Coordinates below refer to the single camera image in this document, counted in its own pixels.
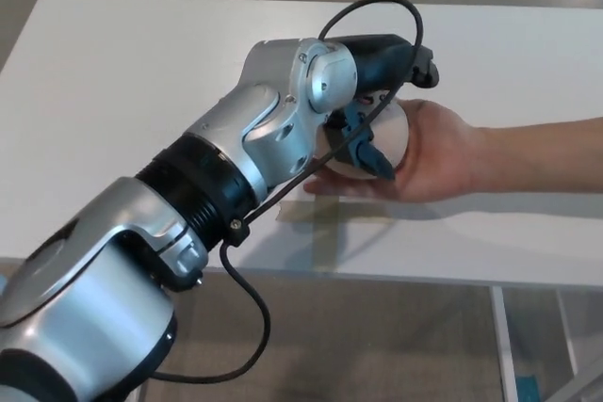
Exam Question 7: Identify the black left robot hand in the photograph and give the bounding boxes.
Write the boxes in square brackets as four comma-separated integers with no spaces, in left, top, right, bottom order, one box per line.
[328,33,442,183]

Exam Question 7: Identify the bare person hand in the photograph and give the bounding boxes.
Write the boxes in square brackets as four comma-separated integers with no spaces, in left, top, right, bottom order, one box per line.
[302,99,487,204]

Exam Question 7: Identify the pink dumpling toy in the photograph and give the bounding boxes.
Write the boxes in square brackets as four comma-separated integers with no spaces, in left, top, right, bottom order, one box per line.
[318,97,412,182]

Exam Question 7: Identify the bare person forearm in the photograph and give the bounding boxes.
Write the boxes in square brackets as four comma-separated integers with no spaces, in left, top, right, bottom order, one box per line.
[470,116,603,200]

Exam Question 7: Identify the small teal floor object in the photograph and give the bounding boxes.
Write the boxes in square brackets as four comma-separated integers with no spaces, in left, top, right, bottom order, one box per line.
[514,375,539,402]

